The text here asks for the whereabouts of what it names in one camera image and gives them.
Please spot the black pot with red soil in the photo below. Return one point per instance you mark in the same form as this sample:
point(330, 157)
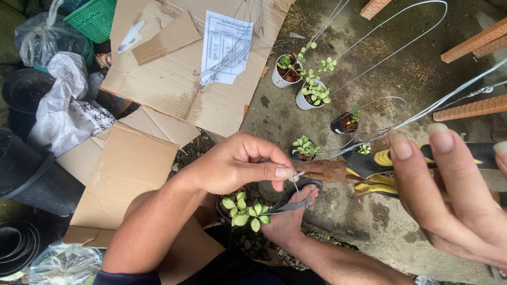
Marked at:
point(346, 122)

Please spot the white plastic wrapper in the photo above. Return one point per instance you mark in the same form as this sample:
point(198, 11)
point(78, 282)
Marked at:
point(130, 37)

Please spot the white printed sack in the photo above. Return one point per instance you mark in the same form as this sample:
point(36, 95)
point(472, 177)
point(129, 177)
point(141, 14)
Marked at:
point(63, 111)

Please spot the small colourful packet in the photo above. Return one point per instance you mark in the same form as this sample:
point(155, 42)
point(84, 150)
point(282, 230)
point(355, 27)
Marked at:
point(103, 60)

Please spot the dark shorts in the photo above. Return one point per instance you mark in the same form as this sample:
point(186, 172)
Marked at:
point(237, 269)

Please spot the person's leg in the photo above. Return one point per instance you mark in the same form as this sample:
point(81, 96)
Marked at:
point(348, 265)
point(186, 249)

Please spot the white pot with small plant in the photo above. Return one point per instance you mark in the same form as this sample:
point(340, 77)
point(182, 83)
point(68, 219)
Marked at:
point(286, 71)

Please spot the crumpled clear plastic bag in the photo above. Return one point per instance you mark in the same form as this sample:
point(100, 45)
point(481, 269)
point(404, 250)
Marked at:
point(63, 265)

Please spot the large flat cardboard sheet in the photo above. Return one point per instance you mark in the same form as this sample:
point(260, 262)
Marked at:
point(166, 87)

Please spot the green plastic basket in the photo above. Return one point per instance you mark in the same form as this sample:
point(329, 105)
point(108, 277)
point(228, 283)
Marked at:
point(93, 19)

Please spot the black pot with green plant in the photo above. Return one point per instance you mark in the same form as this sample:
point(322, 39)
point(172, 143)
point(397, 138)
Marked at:
point(305, 149)

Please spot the small torn cardboard piece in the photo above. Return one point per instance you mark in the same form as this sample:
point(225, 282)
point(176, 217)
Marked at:
point(166, 39)

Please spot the person's right fingers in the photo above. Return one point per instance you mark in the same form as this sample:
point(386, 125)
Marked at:
point(439, 138)

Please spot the person's right leg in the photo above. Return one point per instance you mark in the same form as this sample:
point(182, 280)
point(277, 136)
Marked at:
point(348, 265)

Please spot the folded cardboard box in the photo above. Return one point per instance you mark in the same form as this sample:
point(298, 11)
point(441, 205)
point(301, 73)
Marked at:
point(126, 174)

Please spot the person's right hand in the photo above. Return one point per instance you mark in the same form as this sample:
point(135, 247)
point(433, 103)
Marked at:
point(455, 206)

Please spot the black pot with variegated plant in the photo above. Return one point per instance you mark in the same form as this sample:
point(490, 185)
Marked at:
point(245, 211)

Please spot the black plastic sheet roll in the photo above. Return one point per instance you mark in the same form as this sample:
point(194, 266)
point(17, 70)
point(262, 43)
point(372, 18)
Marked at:
point(31, 178)

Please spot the person's left leg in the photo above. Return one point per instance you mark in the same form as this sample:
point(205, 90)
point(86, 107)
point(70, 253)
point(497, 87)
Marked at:
point(186, 249)

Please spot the person's left hand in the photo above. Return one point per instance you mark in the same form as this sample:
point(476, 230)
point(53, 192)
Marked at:
point(233, 166)

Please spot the person's right foot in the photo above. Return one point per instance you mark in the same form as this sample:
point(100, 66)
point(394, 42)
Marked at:
point(285, 225)

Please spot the white pot with leafy plant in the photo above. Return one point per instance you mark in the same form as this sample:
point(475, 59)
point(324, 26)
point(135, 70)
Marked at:
point(313, 95)

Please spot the white printed paper sheet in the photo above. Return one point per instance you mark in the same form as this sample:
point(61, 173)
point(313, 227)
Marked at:
point(221, 39)

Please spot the yellow black rusty pliers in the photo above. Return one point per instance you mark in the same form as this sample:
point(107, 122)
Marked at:
point(372, 158)

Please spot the black sandal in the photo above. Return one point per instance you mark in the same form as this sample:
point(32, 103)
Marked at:
point(295, 198)

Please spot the small black pot with sprout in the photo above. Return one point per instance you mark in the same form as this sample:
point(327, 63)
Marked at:
point(362, 149)

